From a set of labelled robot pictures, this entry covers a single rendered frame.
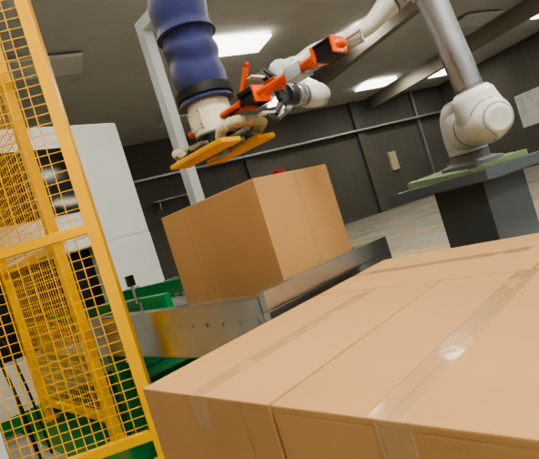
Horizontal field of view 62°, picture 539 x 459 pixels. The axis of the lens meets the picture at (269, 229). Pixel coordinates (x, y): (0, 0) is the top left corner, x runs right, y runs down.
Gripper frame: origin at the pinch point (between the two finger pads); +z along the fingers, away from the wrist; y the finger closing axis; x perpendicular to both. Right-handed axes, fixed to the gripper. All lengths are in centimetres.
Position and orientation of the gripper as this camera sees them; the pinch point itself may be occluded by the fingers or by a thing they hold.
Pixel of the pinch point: (257, 95)
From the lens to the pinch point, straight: 166.3
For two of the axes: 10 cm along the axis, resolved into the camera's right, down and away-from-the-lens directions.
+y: 3.0, 9.6, 0.1
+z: -6.7, 2.2, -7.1
